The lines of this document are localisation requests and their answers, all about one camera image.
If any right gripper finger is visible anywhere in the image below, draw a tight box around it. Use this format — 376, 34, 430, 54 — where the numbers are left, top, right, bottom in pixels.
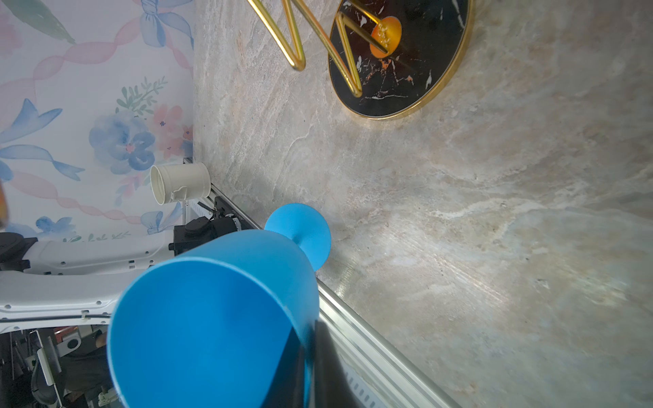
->
308, 320, 363, 408

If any blue wine glass front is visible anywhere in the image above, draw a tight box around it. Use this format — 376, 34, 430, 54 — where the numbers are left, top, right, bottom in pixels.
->
107, 204, 332, 407

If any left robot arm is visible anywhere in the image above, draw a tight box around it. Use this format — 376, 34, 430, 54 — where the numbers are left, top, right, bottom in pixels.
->
1, 214, 244, 333

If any gold wine glass rack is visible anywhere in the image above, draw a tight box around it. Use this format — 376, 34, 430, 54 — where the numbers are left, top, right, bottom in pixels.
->
250, 0, 475, 120

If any white paper cup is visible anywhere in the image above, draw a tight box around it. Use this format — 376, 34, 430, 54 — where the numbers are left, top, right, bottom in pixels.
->
150, 163, 212, 205

